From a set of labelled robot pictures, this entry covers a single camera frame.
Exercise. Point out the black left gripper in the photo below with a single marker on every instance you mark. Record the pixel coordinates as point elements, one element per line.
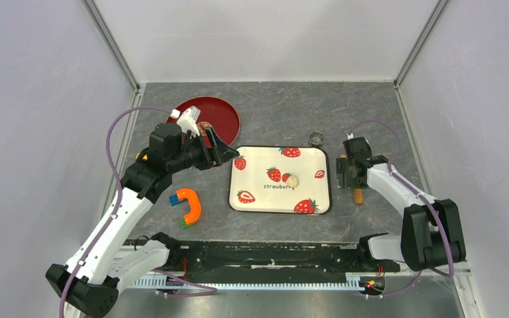
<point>225,152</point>

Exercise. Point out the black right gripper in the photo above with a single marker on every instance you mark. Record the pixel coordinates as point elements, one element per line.
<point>343,167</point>

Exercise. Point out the wooden dough roller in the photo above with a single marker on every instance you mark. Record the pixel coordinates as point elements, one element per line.
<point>358,196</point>

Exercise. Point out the white strawberry enamel tray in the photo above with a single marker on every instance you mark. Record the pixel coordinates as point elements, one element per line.
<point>258,175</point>

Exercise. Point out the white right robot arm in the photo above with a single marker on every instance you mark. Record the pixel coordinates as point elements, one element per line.
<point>431,234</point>

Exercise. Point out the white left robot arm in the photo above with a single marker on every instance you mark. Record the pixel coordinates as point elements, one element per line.
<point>91,280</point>

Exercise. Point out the small dough ball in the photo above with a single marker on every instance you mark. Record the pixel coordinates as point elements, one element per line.
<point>292,181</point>

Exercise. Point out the round red lacquer tray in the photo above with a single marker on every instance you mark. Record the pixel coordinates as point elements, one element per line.
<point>217,114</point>

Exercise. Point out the small metal cup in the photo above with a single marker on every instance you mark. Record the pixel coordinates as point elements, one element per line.
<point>316,139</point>

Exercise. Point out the orange horseshoe magnet toy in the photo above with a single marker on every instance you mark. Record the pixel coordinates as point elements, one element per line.
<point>189,196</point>

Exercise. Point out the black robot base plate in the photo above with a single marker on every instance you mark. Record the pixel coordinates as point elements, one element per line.
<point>244,262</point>

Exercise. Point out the white slotted cable duct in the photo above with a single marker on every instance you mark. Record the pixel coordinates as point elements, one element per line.
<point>350,283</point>

